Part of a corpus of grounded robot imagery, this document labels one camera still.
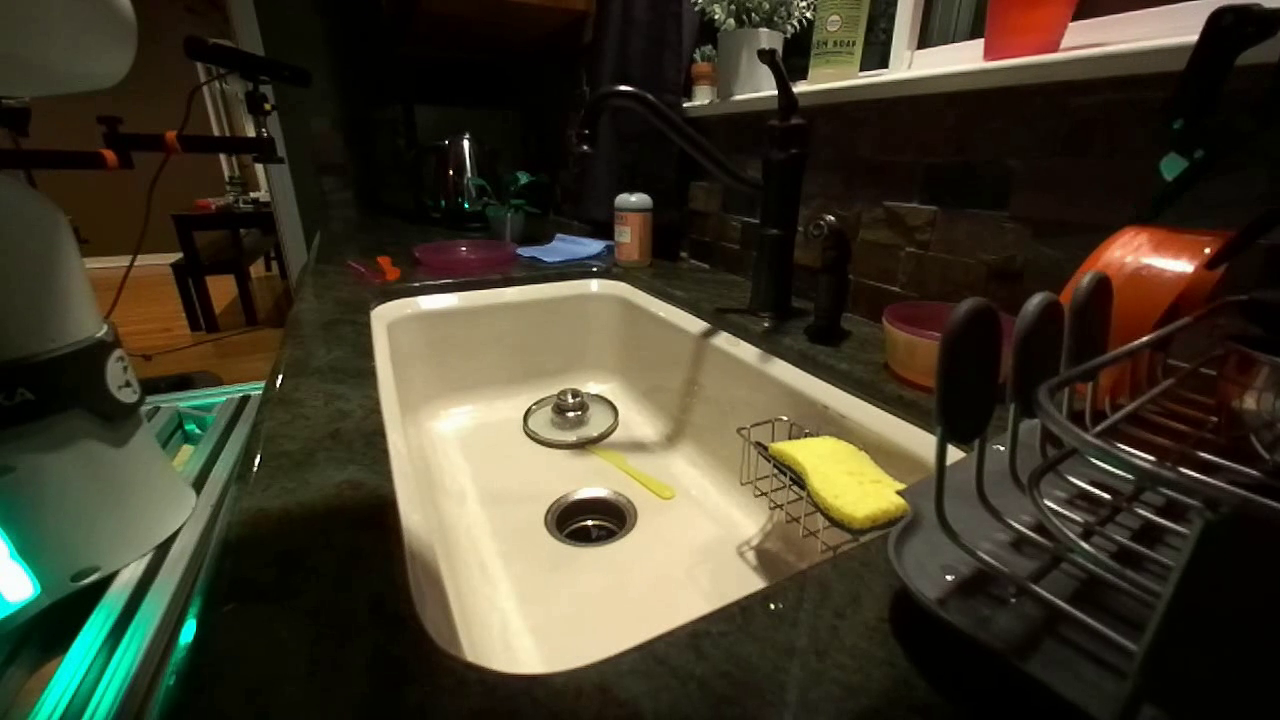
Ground dark bronze faucet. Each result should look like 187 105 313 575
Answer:
576 48 809 329

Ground camera tripod rig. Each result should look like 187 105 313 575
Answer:
0 38 313 173

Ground orange cup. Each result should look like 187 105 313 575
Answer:
985 0 1078 61

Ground blue dish cloth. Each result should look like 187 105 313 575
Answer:
517 233 611 264

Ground magenta plastic bowl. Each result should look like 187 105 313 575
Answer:
879 301 957 392

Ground grey dish rack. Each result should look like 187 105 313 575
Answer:
888 276 1280 720

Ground dark wooden stool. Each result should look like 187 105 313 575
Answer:
174 203 288 332

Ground yellow plastic stick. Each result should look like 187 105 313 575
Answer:
593 449 675 500

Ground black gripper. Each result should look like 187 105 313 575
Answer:
1139 6 1280 258

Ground orange soap pump bottle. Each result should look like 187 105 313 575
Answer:
611 191 652 264

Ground white kitchen sink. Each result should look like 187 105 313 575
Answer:
372 280 932 676

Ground round sink strainer lid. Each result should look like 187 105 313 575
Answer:
523 387 622 449

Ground yellow sponge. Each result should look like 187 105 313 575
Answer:
767 435 907 532

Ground white potted plant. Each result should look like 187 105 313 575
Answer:
693 0 812 100

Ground wire sponge caddy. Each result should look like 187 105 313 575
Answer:
736 417 865 557

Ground dark side sprayer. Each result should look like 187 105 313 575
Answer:
809 213 854 349

